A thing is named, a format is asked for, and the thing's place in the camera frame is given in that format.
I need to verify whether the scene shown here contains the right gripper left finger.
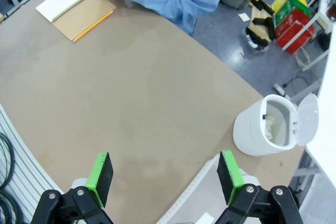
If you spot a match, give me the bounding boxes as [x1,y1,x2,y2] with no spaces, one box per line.
[30,152,115,224]

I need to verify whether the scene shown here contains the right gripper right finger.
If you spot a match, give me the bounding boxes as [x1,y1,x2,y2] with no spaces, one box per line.
[213,150,303,224]

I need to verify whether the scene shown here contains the yellow pencil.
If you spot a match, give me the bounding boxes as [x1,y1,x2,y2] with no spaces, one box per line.
[72,10,114,44]

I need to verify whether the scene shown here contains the spiral notebook brown cover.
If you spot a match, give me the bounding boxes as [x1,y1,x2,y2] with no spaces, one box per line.
[35,0,118,42]

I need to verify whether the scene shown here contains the white perforated plastic basket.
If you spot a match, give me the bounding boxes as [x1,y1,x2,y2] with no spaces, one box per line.
[156,155,253,224]

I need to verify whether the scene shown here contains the white lidded trash bin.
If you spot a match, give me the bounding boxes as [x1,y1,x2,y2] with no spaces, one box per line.
[232,93,320,157]

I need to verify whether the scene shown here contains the white label sticker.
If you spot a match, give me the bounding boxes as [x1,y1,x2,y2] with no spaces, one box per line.
[193,212,214,224]

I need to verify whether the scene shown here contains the crumpled white paper ball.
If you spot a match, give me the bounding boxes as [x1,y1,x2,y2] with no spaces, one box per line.
[263,114,277,140]

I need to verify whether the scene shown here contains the white ribbed panel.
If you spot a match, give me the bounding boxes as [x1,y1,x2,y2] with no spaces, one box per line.
[0,104,65,224]

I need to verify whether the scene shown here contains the white power strip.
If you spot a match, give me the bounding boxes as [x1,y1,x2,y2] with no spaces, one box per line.
[272,83,287,97]

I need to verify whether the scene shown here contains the large white side table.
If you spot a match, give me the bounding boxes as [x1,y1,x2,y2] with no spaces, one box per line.
[305,42,336,183]

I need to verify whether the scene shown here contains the small grey floor tub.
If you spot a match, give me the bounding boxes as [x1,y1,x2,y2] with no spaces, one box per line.
[241,27,270,56]

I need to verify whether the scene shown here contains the wooden board black brackets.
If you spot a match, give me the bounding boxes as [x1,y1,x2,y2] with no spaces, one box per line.
[246,0,277,47]

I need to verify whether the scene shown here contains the red recycling bin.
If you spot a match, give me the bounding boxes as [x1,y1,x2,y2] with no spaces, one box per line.
[275,8,316,56]

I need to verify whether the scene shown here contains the green recycling bin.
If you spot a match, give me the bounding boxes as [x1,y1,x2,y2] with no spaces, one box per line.
[272,0,312,29]

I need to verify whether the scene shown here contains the glass jar brown liquid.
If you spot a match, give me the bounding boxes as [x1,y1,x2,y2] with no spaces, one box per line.
[326,4,336,23]

